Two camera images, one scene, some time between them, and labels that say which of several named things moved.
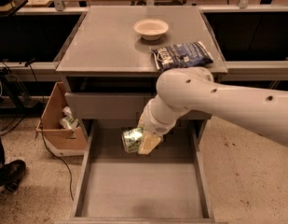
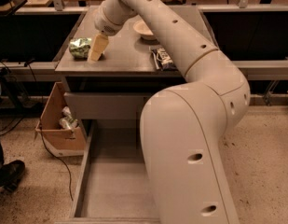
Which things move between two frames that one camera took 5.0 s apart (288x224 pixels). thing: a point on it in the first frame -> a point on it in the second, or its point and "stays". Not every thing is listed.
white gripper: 154,124 -> 102,23
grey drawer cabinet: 110,77 stays
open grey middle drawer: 171,184 stays
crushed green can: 130,138 -> 79,48
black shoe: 9,175 stays
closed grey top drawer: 118,105 stays
